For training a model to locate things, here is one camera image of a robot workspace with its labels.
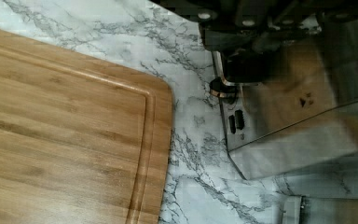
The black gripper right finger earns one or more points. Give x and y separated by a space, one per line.
338 11

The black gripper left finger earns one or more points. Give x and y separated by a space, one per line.
228 31

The silver two-slot toaster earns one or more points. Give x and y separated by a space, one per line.
306 111

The bamboo cutting board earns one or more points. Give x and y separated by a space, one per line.
82 141

